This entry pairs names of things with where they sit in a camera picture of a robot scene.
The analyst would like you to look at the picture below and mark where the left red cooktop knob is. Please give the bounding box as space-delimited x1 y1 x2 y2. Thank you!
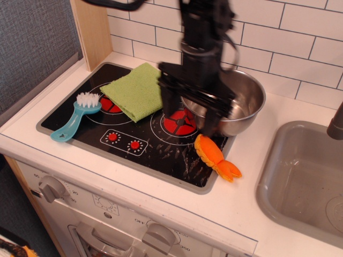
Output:
108 133 118 142

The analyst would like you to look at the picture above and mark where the green folded cloth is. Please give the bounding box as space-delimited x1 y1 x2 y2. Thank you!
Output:
100 63 163 123

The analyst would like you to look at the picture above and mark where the stainless steel bowl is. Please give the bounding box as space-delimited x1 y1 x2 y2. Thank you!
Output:
181 69 266 137

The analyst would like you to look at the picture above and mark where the grey oven door handle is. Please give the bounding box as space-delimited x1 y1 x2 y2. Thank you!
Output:
73 222 145 256

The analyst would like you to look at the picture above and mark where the right red cooktop knob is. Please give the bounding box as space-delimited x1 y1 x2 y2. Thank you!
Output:
130 141 140 150

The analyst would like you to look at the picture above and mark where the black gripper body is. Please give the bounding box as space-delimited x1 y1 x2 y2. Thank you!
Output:
158 48 236 117

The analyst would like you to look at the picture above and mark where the black toy cooktop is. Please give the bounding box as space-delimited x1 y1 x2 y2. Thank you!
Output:
36 63 218 194

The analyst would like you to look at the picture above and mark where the orange plush toy fish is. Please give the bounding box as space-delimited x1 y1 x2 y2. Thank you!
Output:
194 134 242 182

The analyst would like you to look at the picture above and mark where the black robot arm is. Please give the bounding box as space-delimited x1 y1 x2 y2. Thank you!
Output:
158 1 235 137

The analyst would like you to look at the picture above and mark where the blue dish brush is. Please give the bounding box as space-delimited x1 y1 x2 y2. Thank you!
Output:
50 92 102 142

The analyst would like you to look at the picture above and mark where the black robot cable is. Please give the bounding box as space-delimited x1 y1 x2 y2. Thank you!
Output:
80 0 151 12

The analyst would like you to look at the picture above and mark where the right grey oven dial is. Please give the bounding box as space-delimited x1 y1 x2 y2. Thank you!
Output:
142 223 176 255

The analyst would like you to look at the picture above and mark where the wooden side post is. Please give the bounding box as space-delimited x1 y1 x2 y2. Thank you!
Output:
70 0 113 71

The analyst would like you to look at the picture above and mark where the grey faucet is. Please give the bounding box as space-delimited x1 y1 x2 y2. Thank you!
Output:
326 102 343 140

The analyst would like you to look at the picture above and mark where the red cooktop knob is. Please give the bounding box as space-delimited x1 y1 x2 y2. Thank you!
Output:
108 133 118 142
130 141 140 150

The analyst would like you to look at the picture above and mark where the grey plastic sink basin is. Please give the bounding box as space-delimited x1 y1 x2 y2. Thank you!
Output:
256 120 342 248

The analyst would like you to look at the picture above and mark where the left grey oven dial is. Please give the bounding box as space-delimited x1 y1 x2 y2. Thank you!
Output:
39 176 66 203

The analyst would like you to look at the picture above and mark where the grey oven dial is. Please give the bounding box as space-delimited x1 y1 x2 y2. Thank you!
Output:
142 223 176 255
39 176 66 203

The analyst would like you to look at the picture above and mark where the orange black object on floor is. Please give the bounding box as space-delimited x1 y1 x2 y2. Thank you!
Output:
1 236 38 257

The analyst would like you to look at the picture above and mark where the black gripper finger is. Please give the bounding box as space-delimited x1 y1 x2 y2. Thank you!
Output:
200 108 223 137
161 87 181 118

